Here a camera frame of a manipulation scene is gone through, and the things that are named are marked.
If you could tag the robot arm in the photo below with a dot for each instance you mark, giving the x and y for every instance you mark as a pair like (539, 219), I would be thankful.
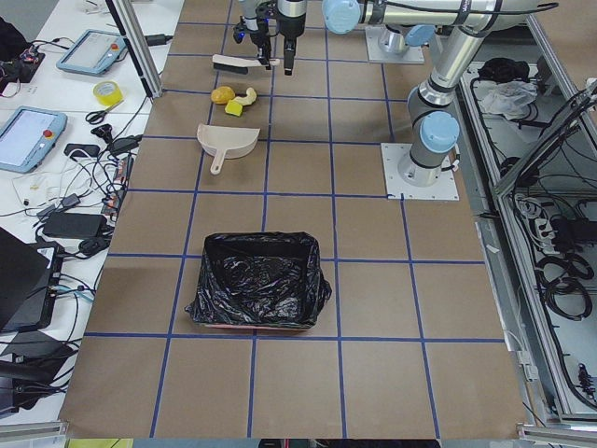
(435, 130)
(261, 11)

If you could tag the beige plastic dustpan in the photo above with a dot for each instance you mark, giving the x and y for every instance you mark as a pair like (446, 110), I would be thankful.
(223, 143)

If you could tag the aluminium frame post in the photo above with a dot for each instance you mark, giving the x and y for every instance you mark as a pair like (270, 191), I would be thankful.
(125, 19)

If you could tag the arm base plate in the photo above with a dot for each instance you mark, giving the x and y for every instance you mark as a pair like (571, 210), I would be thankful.
(398, 44)
(405, 180)

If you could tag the black power adapter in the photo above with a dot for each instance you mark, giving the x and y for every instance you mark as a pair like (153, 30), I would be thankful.
(74, 225)

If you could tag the yellow sponge piece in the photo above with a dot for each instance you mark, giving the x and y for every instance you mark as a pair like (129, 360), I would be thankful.
(234, 108)

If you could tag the bin with black bag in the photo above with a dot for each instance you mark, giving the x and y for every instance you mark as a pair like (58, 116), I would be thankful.
(262, 280)

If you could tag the black laptop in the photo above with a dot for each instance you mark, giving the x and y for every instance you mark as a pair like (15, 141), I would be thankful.
(29, 279)

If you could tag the black cloth bundle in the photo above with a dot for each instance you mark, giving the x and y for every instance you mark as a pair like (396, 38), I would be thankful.
(504, 70)

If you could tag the lower blue teach pendant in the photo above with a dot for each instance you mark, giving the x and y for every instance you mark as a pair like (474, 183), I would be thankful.
(28, 136)

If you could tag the curved pale bread piece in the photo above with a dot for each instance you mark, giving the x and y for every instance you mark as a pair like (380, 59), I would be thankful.
(249, 97)

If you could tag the black handled scissors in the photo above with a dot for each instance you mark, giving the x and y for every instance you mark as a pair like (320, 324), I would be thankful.
(98, 116)

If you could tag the yellow tape roll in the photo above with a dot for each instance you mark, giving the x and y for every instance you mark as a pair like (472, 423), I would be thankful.
(107, 93)

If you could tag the blue teach pendant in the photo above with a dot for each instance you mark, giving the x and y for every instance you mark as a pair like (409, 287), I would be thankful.
(93, 53)
(28, 136)

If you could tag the crumpled white cloth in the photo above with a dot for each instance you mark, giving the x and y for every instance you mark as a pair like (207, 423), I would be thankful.
(511, 100)

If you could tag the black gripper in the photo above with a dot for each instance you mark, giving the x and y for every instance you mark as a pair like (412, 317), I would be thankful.
(256, 36)
(290, 28)

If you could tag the upper blue teach pendant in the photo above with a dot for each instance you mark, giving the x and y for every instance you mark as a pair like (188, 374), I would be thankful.
(93, 53)

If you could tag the brown potato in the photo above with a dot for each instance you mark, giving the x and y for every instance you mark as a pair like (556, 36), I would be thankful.
(222, 95)

